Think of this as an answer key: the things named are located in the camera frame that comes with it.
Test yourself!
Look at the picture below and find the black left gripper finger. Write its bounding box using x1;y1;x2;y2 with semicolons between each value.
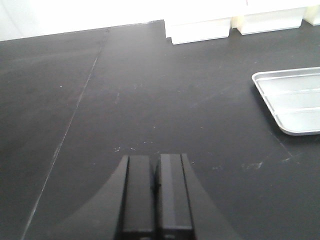
70;155;155;240

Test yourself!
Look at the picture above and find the white bin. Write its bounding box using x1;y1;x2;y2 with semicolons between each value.
303;0;320;26
164;0;232;45
231;0;307;35

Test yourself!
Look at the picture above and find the white bin left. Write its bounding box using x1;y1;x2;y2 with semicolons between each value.
164;0;232;45

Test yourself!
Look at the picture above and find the white bin right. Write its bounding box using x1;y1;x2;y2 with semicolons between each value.
303;0;320;26

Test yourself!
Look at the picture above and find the silver metal tray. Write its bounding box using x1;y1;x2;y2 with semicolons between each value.
251;67;320;136

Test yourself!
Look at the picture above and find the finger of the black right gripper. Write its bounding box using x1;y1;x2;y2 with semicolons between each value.
156;153;240;240

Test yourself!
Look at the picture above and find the white bin middle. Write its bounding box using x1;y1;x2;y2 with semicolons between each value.
231;0;307;35

